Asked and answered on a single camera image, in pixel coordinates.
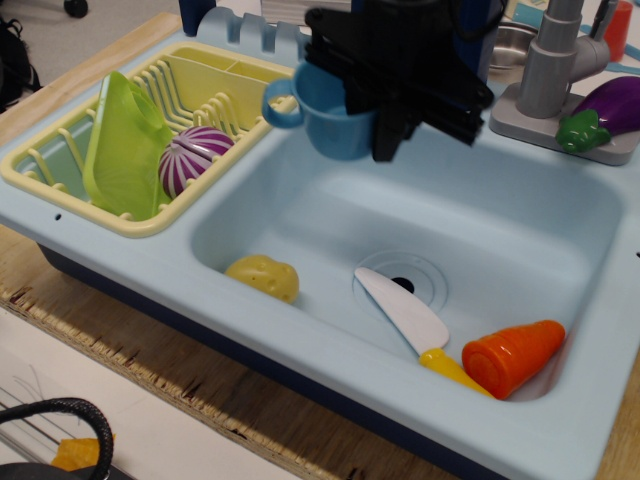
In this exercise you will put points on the orange toy carrot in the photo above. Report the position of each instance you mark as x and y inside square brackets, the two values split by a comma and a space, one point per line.
[503, 361]

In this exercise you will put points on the black bag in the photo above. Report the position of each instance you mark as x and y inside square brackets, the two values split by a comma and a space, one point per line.
[17, 73]

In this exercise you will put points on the green plastic plate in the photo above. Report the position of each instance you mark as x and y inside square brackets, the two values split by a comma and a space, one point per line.
[128, 136]

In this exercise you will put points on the yellow dish drying rack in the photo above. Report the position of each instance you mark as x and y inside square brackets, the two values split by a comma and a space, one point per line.
[192, 85]

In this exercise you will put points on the blue plastic cup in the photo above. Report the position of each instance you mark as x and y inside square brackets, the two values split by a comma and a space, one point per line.
[322, 113]

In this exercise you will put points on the black chair caster wheel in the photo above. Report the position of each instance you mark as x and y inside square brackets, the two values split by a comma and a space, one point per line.
[76, 8]

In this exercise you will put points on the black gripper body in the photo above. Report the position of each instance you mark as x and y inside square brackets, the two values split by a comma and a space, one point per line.
[409, 47]

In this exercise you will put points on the silver metal bowl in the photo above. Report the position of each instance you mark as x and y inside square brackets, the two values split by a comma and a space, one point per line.
[512, 45]

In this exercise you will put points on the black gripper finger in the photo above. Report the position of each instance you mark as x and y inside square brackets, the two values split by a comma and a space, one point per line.
[396, 123]
[362, 94]

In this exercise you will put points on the yellow toy potato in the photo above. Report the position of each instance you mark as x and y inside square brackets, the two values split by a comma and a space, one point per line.
[277, 279]

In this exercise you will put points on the yellow tape piece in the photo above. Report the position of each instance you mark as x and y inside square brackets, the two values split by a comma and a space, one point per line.
[76, 454]

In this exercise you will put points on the white toy knife yellow handle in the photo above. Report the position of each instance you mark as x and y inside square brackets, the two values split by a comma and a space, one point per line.
[424, 331]

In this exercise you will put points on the purple striped toy onion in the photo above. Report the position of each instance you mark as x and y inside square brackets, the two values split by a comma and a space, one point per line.
[189, 154]

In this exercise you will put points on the purple toy eggplant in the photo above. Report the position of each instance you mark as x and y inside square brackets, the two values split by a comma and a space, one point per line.
[611, 110]

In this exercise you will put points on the light blue toy sink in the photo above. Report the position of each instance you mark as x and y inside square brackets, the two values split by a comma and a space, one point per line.
[492, 235]

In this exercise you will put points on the grey toy faucet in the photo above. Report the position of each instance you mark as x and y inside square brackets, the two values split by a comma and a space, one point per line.
[558, 57]

